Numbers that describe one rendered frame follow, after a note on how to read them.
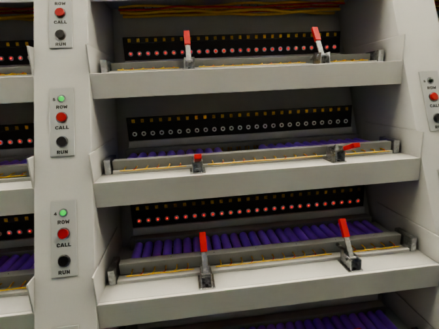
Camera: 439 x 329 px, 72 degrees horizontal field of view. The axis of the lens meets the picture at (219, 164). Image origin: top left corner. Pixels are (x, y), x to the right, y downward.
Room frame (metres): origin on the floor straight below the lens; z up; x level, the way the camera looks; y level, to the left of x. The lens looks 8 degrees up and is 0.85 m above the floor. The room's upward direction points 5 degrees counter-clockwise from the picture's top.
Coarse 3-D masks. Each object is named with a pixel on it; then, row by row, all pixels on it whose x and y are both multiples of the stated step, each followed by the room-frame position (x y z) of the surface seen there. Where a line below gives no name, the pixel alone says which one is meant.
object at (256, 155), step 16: (368, 144) 0.61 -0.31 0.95; (384, 144) 0.61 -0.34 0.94; (128, 160) 0.55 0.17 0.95; (144, 160) 0.56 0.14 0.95; (160, 160) 0.56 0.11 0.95; (176, 160) 0.57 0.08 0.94; (208, 160) 0.57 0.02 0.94; (224, 160) 0.58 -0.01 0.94; (240, 160) 0.58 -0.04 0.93; (256, 160) 0.57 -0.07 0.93; (272, 160) 0.57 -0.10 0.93
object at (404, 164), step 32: (384, 128) 0.65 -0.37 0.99; (96, 160) 0.52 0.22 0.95; (320, 160) 0.59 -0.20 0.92; (352, 160) 0.57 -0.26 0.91; (384, 160) 0.56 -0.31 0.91; (416, 160) 0.57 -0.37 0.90; (96, 192) 0.51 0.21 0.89; (128, 192) 0.52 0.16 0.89; (160, 192) 0.53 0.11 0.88; (192, 192) 0.53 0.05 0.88; (224, 192) 0.54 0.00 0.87; (256, 192) 0.55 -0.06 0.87
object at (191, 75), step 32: (320, 32) 0.71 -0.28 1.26; (96, 64) 0.54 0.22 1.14; (128, 64) 0.57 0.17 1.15; (160, 64) 0.58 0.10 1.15; (192, 64) 0.56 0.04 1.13; (224, 64) 0.60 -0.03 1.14; (256, 64) 0.59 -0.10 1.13; (288, 64) 0.59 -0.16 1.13; (320, 64) 0.55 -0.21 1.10; (352, 64) 0.56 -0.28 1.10; (384, 64) 0.57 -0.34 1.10; (96, 96) 0.52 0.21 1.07; (128, 96) 0.53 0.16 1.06
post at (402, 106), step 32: (352, 0) 0.70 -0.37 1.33; (384, 0) 0.59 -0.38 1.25; (416, 0) 0.57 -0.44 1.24; (352, 32) 0.72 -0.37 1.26; (384, 32) 0.61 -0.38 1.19; (416, 32) 0.57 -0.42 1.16; (416, 64) 0.57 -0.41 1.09; (352, 96) 0.76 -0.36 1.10; (384, 96) 0.64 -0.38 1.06; (416, 96) 0.57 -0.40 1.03; (416, 128) 0.57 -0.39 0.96; (384, 192) 0.70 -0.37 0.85; (416, 192) 0.60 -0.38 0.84
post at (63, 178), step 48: (48, 0) 0.50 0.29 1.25; (48, 48) 0.50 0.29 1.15; (96, 48) 0.55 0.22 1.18; (48, 96) 0.50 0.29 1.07; (48, 144) 0.50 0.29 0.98; (96, 144) 0.53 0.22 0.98; (48, 192) 0.50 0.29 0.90; (48, 240) 0.50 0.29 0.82; (96, 240) 0.52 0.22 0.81; (48, 288) 0.50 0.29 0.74
